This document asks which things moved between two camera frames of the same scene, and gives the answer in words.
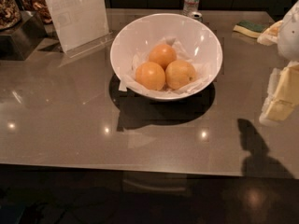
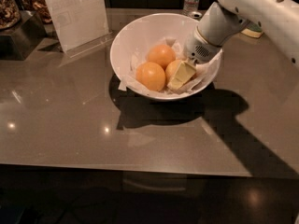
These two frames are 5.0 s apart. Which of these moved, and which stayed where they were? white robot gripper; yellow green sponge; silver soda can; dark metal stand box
Moved: white robot gripper
Stayed: dark metal stand box; yellow green sponge; silver soda can
